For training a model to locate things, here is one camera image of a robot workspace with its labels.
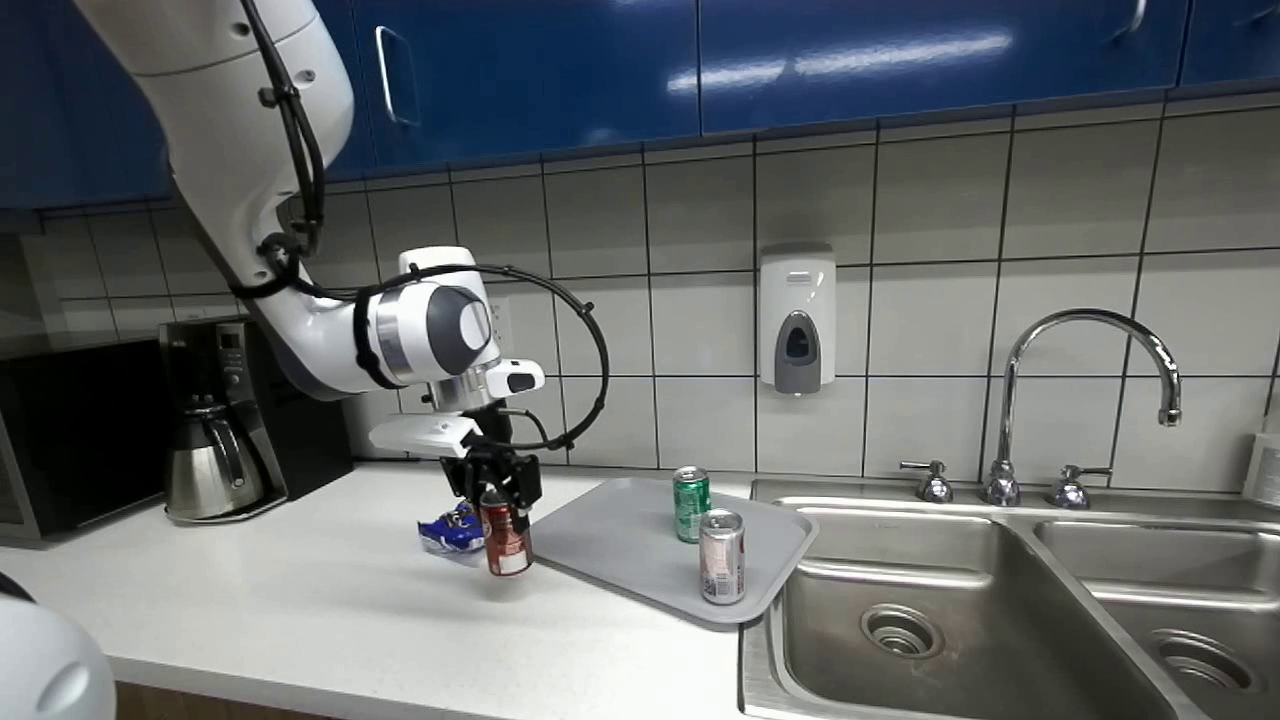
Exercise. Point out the green soda can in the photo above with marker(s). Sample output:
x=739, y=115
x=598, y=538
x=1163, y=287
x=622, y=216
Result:
x=690, y=500

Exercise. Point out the steel coffee maker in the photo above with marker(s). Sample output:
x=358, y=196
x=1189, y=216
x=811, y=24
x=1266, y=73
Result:
x=245, y=433

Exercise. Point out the red soda can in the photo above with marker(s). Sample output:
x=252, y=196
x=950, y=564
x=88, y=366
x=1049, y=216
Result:
x=505, y=535

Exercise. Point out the silver pink soda can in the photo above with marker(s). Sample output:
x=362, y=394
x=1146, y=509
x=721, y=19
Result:
x=721, y=556

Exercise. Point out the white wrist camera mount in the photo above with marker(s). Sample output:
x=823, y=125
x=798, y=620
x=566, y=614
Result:
x=434, y=433

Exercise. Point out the white soap dispenser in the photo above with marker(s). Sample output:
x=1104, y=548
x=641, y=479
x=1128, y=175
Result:
x=798, y=322

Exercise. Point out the blue snack bag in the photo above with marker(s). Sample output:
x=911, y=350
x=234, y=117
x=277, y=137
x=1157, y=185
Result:
x=454, y=535

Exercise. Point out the black microwave oven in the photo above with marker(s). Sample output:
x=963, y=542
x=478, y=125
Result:
x=80, y=436

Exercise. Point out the grey plastic tray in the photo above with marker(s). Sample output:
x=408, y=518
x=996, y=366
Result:
x=622, y=538

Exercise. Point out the chrome sink faucet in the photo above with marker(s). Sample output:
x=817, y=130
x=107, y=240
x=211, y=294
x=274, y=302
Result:
x=1043, y=427

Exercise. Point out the stainless steel double sink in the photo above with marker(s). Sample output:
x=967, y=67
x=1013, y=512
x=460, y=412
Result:
x=1128, y=611

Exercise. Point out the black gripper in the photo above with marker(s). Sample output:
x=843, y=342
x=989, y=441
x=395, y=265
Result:
x=494, y=466

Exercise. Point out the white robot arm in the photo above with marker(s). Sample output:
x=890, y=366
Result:
x=252, y=105

